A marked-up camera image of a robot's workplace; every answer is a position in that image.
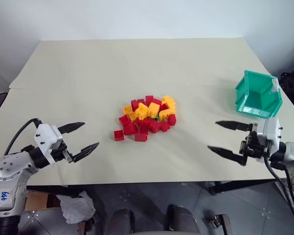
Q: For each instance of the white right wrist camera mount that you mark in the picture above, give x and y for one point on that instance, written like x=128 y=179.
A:
x=269 y=131

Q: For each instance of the black equipment beside table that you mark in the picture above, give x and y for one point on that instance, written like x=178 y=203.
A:
x=292 y=80

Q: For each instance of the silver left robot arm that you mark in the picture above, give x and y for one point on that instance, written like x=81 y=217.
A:
x=7 y=169

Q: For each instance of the black table frame bar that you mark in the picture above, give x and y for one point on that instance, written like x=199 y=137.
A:
x=51 y=189

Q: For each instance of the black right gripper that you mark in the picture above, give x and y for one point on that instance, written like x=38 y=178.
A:
x=252 y=147

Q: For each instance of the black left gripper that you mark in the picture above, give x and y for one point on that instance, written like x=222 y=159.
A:
x=60 y=153

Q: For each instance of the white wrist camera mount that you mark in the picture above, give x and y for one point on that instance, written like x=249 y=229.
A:
x=269 y=131
x=47 y=137

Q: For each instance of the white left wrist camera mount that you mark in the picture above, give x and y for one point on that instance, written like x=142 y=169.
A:
x=47 y=137

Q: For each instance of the metal caster bracket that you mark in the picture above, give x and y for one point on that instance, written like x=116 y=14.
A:
x=219 y=221

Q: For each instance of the dark rounded shape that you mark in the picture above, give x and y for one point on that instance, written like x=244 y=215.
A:
x=120 y=221
x=183 y=220

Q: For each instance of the black metal table leg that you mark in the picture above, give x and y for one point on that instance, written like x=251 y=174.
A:
x=240 y=186

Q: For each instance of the red toy building block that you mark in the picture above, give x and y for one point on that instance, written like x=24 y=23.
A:
x=124 y=120
x=129 y=128
x=163 y=107
x=165 y=126
x=136 y=104
x=155 y=126
x=157 y=101
x=149 y=99
x=140 y=137
x=119 y=135
x=172 y=120
x=144 y=127

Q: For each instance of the yellow plastic toy brick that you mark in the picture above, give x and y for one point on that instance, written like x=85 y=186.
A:
x=133 y=116
x=127 y=109
x=153 y=109
x=141 y=111
x=166 y=114
x=169 y=101

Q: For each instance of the brown cardboard box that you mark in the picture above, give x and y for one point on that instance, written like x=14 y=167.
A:
x=35 y=200

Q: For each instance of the green plastic storage bin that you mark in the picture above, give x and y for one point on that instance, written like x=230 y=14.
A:
x=256 y=100

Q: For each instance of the green plastic toy brick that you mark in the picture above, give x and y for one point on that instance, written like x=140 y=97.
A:
x=156 y=117

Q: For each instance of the white crumpled foam wrap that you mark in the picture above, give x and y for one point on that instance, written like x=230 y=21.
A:
x=76 y=206

